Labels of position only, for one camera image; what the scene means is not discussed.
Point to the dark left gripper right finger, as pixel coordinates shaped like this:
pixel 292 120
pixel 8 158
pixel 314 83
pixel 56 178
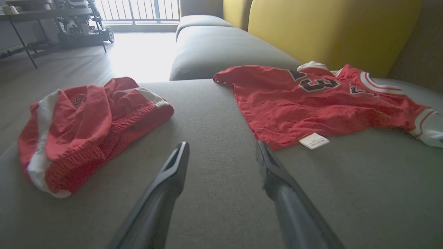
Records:
pixel 297 221

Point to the light grey sofa back cushion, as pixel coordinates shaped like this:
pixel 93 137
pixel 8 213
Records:
pixel 200 7

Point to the large yellow sofa back cushion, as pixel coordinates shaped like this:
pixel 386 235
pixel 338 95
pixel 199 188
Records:
pixel 328 31

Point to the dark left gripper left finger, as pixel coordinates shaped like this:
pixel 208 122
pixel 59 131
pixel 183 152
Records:
pixel 152 214

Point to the dark balcony railing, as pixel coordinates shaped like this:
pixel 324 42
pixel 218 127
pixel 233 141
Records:
pixel 138 21

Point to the small box on table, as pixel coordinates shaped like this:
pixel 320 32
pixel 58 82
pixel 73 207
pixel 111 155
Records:
pixel 9 10

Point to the red jersey with white sleeves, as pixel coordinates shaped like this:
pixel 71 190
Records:
pixel 297 103

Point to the black wheeled robot base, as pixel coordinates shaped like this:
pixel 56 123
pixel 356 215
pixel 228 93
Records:
pixel 79 29

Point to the large grey sofa seat cushion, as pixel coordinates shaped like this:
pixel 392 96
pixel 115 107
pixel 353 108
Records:
pixel 214 121

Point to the red Bulls 23 shorts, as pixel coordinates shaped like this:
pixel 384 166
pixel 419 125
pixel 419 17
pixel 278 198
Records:
pixel 83 131

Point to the black metal frame table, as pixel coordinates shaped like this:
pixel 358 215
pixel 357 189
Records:
pixel 45 14

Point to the small grey sofa seat cushion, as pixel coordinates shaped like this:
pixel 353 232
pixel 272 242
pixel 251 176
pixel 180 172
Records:
pixel 200 21

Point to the dark grey sofa back cushion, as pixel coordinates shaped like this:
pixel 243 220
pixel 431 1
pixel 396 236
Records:
pixel 422 45

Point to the small yellow sofa back cushion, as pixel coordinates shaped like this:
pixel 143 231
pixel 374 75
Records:
pixel 237 12

